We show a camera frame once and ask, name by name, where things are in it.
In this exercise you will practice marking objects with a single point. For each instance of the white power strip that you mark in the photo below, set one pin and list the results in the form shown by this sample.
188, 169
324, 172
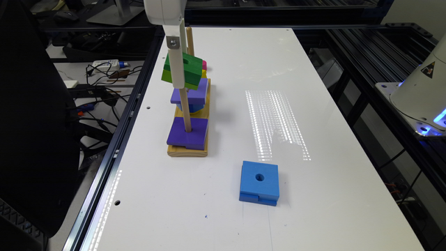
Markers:
111, 64

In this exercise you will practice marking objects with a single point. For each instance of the wooden peg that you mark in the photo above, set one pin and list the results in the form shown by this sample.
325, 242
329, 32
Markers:
185, 109
190, 41

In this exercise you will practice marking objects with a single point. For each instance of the front wooden peg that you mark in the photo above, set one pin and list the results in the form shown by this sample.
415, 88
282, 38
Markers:
185, 109

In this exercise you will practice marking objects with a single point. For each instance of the wooden peg base board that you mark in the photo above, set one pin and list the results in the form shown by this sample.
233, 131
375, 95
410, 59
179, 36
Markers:
181, 151

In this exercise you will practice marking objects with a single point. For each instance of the silver monitor stand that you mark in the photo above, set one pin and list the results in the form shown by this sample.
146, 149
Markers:
118, 15

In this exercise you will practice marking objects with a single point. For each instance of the blue square foam block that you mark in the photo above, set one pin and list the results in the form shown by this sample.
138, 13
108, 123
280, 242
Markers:
259, 183

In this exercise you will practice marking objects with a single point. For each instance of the light purple square block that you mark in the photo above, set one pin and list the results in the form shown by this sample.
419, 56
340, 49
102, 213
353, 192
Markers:
195, 97

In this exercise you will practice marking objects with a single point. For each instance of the black computer mouse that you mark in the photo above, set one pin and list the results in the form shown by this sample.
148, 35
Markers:
65, 16

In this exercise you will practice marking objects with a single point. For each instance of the back wooden peg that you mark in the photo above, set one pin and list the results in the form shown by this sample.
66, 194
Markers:
190, 41

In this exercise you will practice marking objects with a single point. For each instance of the dark purple square block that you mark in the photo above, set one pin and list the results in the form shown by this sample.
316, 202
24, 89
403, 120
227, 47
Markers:
194, 140

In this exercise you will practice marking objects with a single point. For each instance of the black office chair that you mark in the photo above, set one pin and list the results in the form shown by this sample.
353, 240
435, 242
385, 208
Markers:
39, 150

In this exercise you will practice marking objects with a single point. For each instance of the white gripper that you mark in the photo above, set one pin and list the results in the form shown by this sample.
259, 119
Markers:
169, 13

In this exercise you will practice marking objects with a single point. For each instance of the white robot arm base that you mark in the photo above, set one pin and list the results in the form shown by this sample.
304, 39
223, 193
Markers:
420, 98

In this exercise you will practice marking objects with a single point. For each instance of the green square block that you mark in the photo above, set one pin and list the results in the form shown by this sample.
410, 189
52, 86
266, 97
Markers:
192, 71

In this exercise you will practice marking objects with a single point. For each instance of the blue block under purple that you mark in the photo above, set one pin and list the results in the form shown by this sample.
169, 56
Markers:
192, 108

